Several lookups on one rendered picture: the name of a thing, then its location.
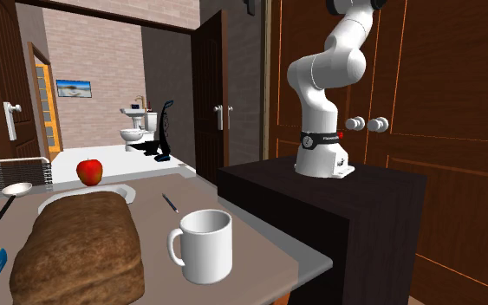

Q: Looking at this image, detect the white plate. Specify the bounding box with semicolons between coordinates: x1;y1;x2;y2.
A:
36;184;137;215

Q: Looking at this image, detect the dark brown open door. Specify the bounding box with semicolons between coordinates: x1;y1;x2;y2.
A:
190;9;231;186

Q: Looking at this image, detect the blue pen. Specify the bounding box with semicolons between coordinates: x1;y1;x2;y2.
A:
161;192;180;214

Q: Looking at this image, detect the white sink with faucet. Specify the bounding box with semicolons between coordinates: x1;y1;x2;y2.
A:
119;94;148;130

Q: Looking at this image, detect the dark wooden robot stand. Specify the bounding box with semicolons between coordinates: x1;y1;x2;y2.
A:
217;154;428;305

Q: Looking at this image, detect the white mug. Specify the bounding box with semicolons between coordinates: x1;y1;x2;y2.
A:
166;209;234;286

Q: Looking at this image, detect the brown bread loaf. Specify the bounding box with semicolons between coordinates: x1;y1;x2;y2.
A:
9;191;146;305

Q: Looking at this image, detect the white pan with black handle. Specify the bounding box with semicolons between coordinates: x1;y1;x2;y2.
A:
0;181;34;227

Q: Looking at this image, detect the black vacuum cleaner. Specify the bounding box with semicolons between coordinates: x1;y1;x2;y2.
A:
127;100;175;163

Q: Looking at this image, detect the red apple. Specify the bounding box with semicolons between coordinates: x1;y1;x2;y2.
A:
75;159;104;187

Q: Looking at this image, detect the metal dish rack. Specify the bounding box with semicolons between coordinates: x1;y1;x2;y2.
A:
0;156;54;196

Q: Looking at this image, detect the white toilet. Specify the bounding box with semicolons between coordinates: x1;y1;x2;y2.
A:
119;111;159;153

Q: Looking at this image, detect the framed blue wall picture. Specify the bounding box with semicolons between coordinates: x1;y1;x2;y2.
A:
55;79;93;99

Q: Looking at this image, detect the brown door with white handle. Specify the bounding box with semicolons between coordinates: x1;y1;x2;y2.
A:
0;0;42;162

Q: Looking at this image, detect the orange framed glass door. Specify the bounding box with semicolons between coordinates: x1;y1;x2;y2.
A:
27;42;64;162

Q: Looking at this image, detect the brown wooden wardrobe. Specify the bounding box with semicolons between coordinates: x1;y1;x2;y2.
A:
268;0;488;305

